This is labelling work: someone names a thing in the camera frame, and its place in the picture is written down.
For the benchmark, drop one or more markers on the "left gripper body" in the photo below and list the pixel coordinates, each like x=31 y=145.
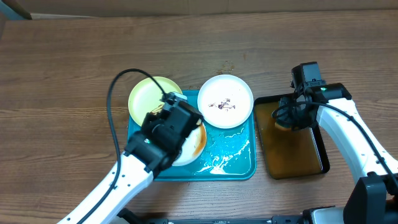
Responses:
x=151 y=119

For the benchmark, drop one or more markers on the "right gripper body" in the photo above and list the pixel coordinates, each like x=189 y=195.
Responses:
x=293 y=116

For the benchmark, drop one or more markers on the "teal and yellow sponge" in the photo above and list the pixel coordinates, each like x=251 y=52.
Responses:
x=283 y=126

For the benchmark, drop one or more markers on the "yellow-green plate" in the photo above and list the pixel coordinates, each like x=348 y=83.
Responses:
x=144 y=98

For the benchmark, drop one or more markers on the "white plate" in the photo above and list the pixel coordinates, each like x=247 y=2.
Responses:
x=192 y=147
x=225 y=101

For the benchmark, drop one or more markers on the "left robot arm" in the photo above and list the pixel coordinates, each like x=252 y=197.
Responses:
x=148 y=152

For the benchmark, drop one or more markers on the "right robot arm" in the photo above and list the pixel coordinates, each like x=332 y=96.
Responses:
x=374 y=170

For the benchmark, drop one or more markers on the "black tray with brown water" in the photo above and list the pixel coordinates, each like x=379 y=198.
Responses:
x=288 y=154

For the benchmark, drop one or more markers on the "teal plastic tray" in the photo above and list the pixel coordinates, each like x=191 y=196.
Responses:
x=229 y=154

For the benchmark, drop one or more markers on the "dark chair part background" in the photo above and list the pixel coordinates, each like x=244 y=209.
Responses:
x=14 y=11

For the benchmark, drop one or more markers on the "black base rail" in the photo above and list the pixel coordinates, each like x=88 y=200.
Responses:
x=217 y=220

